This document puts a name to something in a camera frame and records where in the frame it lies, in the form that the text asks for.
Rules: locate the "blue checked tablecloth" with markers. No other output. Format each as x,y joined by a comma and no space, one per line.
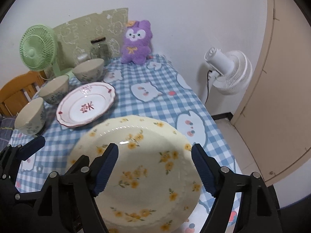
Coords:
155,77

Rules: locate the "green desk fan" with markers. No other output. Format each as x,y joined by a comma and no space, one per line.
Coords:
36,48

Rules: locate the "grey plaid pillow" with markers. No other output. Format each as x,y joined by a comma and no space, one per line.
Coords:
4,131

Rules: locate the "large yellow floral plate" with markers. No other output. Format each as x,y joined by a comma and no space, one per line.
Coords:
114,230

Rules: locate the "glass jar with lid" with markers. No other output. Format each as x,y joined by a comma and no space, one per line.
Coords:
99,51

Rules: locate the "purple plush toy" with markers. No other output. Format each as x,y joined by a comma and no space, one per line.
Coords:
136,46

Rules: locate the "small yellow floral plate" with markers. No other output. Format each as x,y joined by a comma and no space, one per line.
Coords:
145,150

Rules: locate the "wooden bed headboard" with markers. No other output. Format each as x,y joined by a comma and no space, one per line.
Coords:
17,89

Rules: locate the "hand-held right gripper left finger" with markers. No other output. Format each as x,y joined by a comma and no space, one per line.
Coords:
107,167

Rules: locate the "green printed board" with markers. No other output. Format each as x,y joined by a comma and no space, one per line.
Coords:
80,29

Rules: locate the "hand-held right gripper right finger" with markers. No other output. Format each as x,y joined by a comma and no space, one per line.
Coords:
204,172

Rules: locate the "white standing fan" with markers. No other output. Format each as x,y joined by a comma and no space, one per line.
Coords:
233,70

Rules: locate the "beige door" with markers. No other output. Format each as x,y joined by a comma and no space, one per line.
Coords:
279,77

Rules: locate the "red rimmed white plate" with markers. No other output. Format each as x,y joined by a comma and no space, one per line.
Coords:
90,106

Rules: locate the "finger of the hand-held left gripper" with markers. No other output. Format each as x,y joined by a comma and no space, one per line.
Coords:
32,146
9,184

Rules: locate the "floral ceramic bowl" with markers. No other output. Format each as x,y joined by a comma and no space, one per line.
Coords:
88,70
29,119
54,89

